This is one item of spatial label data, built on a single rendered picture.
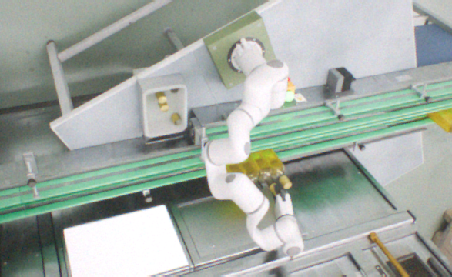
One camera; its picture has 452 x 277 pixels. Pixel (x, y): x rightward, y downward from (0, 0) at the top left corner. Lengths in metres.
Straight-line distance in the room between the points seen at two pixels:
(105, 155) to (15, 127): 0.72
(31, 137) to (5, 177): 0.55
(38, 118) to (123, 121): 0.72
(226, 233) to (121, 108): 0.64
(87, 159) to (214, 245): 0.60
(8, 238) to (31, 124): 0.72
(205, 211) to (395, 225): 0.77
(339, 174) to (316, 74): 0.47
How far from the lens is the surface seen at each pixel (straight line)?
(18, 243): 2.04
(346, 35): 2.24
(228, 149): 1.50
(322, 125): 2.21
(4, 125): 2.62
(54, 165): 1.99
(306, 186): 2.22
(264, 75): 1.60
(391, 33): 2.40
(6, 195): 1.95
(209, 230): 1.94
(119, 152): 2.00
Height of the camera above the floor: 2.35
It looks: 46 degrees down
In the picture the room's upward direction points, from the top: 149 degrees clockwise
